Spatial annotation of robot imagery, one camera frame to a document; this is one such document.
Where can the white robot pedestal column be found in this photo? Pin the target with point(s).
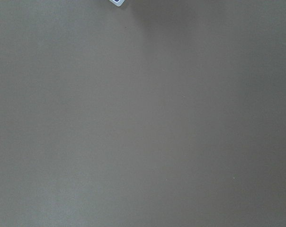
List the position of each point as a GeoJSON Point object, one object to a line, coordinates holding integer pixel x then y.
{"type": "Point", "coordinates": [117, 3]}

